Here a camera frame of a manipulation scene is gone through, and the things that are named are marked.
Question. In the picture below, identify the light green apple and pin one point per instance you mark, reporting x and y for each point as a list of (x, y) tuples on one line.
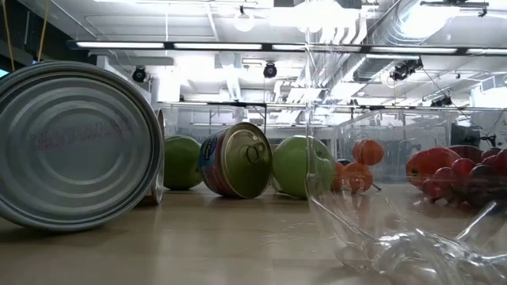
[(291, 166)]

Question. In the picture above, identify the blue red label can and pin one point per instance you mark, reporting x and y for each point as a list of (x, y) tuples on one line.
[(237, 162)]

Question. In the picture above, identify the orange red apple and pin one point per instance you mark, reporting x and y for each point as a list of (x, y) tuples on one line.
[(428, 162)]

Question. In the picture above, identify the clear plastic bottle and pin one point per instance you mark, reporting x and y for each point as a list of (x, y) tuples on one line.
[(420, 257)]

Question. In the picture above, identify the clear plastic bin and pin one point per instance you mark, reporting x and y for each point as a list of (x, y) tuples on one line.
[(396, 130), (190, 118)]

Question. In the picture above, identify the silver ventilation duct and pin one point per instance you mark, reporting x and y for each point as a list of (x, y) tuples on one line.
[(396, 27)]

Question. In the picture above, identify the black computer monitor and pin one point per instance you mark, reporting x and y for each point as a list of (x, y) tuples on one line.
[(465, 136)]

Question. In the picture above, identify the small tin can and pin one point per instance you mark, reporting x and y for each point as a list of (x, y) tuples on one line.
[(158, 190)]

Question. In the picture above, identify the black ceiling spotlight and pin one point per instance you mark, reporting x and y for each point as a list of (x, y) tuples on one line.
[(441, 101), (406, 69), (270, 70), (139, 74)]

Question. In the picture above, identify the dark red apple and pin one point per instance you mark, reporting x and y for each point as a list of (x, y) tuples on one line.
[(469, 152)]

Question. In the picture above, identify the long ceiling light strip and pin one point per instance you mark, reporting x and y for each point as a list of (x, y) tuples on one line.
[(119, 45)]

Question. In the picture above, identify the orange tomatoes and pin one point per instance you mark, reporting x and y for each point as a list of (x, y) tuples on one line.
[(368, 152)]

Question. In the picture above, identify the red grape bunch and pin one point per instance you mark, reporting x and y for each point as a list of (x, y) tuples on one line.
[(463, 170)]

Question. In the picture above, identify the dark green apple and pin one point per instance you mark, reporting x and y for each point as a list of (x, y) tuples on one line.
[(182, 162)]

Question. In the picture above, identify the green label tuna can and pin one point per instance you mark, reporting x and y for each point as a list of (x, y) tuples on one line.
[(75, 146)]

